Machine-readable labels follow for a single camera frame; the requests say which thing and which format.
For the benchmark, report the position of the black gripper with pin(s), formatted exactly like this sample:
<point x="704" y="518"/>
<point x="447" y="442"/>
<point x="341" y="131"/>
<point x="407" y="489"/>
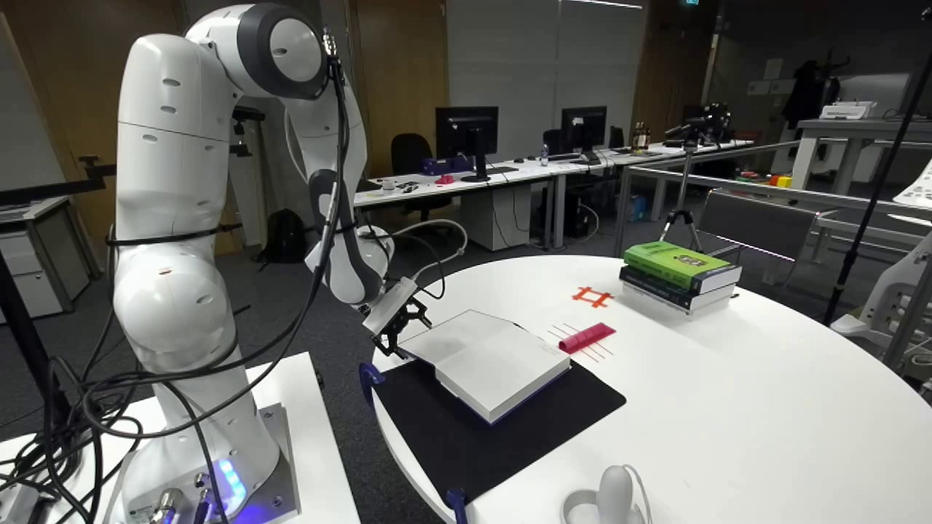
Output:
<point x="389" y="314"/>

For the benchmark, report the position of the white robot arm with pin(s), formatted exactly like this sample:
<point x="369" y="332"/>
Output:
<point x="172" y="160"/>

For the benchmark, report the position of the white robot base platform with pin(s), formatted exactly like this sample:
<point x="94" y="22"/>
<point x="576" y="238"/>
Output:
<point x="308" y="489"/>

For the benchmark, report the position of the green top book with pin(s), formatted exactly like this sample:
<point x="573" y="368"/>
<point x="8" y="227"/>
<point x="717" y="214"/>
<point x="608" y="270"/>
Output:
<point x="682" y="266"/>

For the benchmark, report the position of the dark middle book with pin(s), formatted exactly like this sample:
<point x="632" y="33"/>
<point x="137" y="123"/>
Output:
<point x="654" y="284"/>

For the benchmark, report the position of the white bottom book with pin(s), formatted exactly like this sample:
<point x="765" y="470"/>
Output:
<point x="640" y="295"/>

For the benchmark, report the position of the blue clamp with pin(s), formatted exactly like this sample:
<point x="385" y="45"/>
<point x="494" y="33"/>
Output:
<point x="369" y="375"/>

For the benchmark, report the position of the black table mat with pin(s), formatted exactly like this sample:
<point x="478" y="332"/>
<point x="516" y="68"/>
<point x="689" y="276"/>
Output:
<point x="466" y="454"/>

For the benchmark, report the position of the long white office desk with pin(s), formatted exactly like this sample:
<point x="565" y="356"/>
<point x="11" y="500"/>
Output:
<point x="555" y="173"/>

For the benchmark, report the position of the left computer monitor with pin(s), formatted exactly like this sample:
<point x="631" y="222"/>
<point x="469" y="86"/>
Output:
<point x="466" y="131"/>

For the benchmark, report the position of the computer monitor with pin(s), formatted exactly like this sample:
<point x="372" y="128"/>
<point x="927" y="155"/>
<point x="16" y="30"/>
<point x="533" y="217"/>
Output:
<point x="466" y="131"/>
<point x="584" y="128"/>

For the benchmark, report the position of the red flat block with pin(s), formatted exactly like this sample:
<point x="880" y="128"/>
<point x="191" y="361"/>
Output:
<point x="584" y="339"/>

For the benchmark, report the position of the right computer monitor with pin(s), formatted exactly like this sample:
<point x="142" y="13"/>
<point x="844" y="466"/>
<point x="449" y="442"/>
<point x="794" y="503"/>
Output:
<point x="584" y="128"/>

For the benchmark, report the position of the white tape dispenser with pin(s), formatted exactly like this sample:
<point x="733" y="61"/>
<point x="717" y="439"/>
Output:
<point x="619" y="499"/>

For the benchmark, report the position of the round white table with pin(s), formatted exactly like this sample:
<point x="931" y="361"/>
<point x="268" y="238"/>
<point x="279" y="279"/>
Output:
<point x="734" y="415"/>

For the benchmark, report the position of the grey metal frame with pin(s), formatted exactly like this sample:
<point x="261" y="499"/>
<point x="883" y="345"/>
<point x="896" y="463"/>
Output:
<point x="794" y="224"/>

